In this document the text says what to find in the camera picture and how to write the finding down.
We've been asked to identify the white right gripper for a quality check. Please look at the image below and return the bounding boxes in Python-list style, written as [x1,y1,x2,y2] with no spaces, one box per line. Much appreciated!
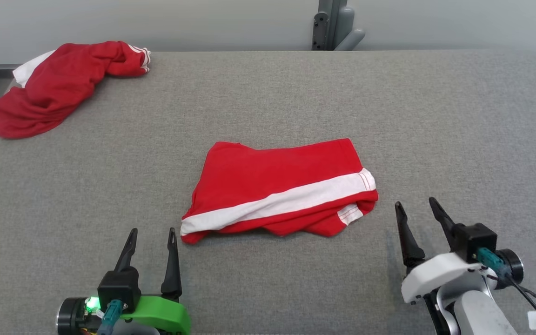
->
[395,197,524,306]

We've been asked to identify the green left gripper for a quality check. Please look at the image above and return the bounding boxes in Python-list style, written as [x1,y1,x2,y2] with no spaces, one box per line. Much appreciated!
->
[56,228,191,335]

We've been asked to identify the red shorts with white stripe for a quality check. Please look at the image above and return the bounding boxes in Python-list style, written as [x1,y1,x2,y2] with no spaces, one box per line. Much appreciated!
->
[181,138,379,245]

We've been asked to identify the red jersey with white trim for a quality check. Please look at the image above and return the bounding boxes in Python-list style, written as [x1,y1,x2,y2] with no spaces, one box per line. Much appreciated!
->
[0,41,152,140]

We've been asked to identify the black left cable teal plug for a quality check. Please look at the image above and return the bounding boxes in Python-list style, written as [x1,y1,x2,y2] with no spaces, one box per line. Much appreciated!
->
[96,299,125,335]

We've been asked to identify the black cable teal plug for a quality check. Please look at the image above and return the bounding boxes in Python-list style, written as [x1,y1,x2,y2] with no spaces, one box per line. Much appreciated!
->
[476,248,536,335]
[96,299,125,335]

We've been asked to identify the black right cable teal plug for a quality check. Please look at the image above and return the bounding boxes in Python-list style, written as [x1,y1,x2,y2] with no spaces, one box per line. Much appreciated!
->
[476,248,536,335]

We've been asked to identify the grey metal post with hinge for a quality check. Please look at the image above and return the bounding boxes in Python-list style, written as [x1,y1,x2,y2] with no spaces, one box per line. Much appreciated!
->
[312,0,366,51]

